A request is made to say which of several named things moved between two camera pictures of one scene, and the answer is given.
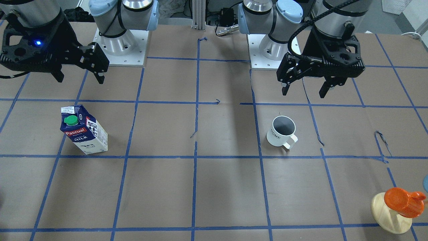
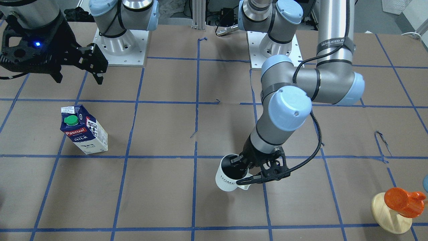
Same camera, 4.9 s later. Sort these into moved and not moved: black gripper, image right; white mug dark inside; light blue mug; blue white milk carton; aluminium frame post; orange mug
Moved: black gripper, image right; white mug dark inside
Not moved: blue white milk carton; orange mug; aluminium frame post; light blue mug
